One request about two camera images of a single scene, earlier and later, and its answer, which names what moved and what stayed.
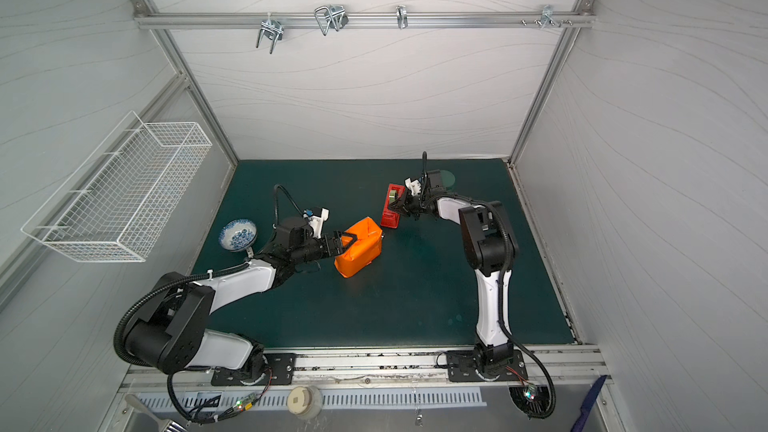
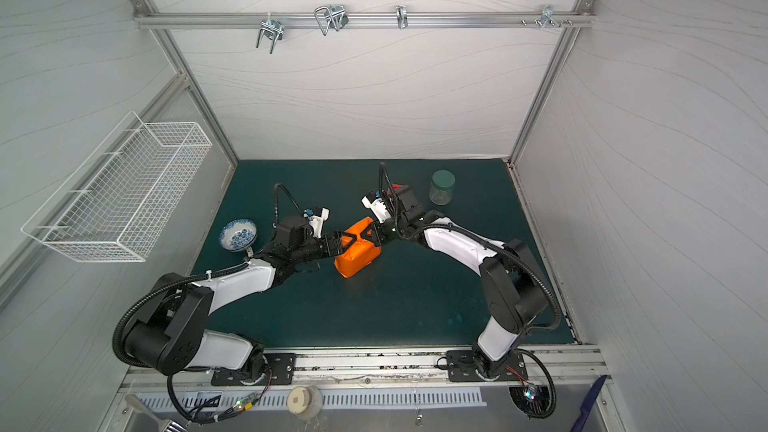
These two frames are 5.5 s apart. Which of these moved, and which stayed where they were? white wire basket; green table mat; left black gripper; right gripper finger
Moved: right gripper finger
Stayed: left black gripper; white wire basket; green table mat
